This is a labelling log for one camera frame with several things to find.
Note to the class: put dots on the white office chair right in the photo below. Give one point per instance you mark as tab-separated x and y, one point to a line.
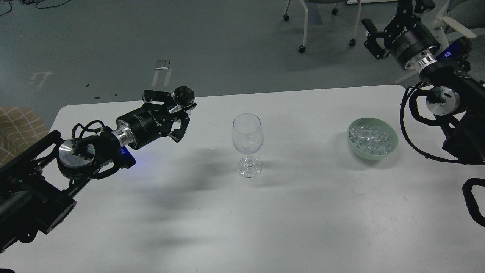
455	26

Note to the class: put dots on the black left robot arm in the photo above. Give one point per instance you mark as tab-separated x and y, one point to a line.
38	187

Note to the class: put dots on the green ice bowl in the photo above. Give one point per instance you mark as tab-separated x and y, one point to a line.
371	138

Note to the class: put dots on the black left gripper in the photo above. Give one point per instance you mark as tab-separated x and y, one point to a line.
152	121

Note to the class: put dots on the clear wine glass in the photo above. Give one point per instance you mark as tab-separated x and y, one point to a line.
248	138

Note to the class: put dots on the white chair legs centre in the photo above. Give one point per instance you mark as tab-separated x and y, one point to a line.
311	23

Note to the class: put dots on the steel double jigger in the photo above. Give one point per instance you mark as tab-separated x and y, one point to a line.
184	98

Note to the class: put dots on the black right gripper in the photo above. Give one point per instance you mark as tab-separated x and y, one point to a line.
405	36

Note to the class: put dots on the grey floor plate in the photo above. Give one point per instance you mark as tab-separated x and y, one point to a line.
162	65

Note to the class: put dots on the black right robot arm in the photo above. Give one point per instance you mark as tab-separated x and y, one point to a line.
446	96

